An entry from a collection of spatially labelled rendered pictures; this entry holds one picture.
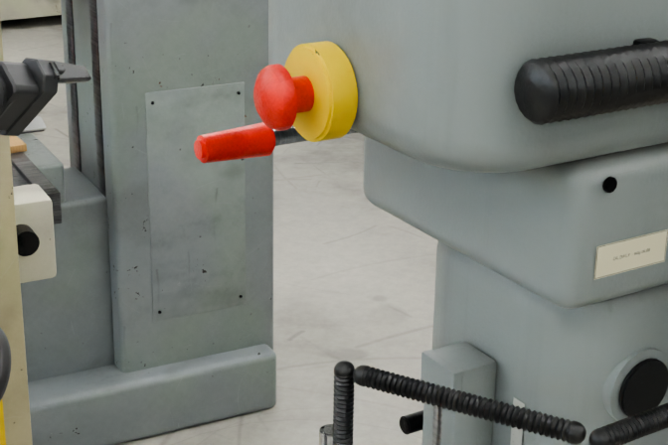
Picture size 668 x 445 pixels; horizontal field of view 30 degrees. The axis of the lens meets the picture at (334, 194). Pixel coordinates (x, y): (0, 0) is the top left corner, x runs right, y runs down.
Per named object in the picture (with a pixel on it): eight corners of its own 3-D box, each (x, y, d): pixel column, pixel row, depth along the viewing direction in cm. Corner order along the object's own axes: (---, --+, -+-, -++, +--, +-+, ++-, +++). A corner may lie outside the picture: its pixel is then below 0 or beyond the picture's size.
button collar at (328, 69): (330, 154, 74) (331, 55, 72) (280, 128, 79) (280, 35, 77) (358, 149, 75) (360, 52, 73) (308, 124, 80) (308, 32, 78)
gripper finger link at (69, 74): (90, 85, 162) (55, 83, 157) (80, 67, 163) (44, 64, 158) (97, 77, 161) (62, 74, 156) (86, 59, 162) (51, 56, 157)
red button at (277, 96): (277, 140, 73) (277, 74, 72) (246, 123, 76) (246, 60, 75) (325, 132, 75) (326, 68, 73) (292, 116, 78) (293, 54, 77)
